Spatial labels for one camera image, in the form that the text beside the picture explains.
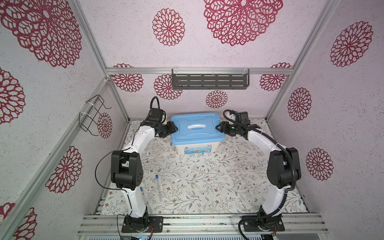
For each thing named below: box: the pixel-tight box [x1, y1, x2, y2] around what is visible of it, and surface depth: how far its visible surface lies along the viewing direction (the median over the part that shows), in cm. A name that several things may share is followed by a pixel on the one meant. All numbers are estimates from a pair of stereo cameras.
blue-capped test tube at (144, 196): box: [140, 187, 149, 206], surface depth 85 cm
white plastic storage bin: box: [174, 142, 221, 155], surface depth 96 cm
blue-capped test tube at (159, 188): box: [155, 174, 163, 203], surface depth 87 cm
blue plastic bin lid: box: [170, 112, 226, 145], surface depth 94 cm
